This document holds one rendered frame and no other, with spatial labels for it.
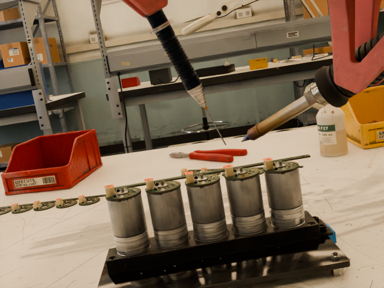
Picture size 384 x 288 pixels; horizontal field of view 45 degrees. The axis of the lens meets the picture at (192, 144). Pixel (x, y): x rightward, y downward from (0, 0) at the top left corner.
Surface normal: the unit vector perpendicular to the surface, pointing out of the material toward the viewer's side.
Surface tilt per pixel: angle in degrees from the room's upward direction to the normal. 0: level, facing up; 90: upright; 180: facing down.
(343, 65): 99
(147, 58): 90
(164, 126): 90
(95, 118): 90
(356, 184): 0
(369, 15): 87
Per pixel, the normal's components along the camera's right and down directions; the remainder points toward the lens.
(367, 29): -0.65, 0.20
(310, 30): -0.08, 0.21
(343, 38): -0.69, 0.40
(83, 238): -0.16, -0.97
